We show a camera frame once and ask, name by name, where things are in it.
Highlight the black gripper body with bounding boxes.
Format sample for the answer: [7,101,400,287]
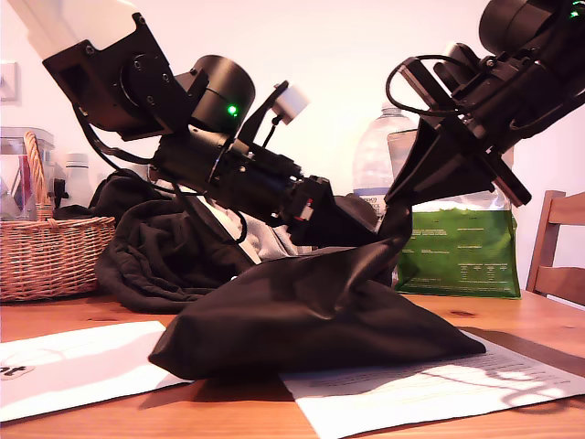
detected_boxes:
[207,136,333,239]
[399,31,573,207]

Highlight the black zip bag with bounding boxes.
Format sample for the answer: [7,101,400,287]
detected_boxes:
[148,200,486,380]

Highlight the large clear water bottle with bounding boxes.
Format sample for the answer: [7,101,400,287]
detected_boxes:
[352,102,420,220]

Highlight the green and silver pouch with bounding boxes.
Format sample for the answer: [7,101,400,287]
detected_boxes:
[387,130,522,301]

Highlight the wooden chair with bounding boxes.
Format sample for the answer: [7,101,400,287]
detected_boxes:
[525,189,585,307]

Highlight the black hoodie with grey lining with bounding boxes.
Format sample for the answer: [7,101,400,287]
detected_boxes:
[54,168,394,315]

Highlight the white bottle with cap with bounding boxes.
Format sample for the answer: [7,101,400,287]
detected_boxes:
[63,153,92,209]

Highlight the white printed paper sheet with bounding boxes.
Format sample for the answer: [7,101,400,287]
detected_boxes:
[278,328,585,439]

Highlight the small black object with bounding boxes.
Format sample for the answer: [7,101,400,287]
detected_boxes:
[53,177,70,212]

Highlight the clear jar with grey lid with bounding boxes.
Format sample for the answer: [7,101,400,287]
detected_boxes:
[0,126,56,220]

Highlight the white paper with black sticker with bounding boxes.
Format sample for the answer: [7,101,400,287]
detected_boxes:
[0,319,193,423]

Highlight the black cable loop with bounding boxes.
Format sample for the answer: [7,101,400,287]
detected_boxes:
[175,189,249,244]
[386,54,463,113]

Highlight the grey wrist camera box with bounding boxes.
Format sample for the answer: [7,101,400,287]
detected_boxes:
[236,80,313,148]
[433,41,481,92]

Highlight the long thin black cable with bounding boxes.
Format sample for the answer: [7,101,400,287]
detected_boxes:
[72,107,159,166]

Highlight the wicker basket with handle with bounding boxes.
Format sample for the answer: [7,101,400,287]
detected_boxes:
[0,131,116,303]

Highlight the white wall plate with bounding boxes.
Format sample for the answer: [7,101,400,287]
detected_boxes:
[0,61,22,106]

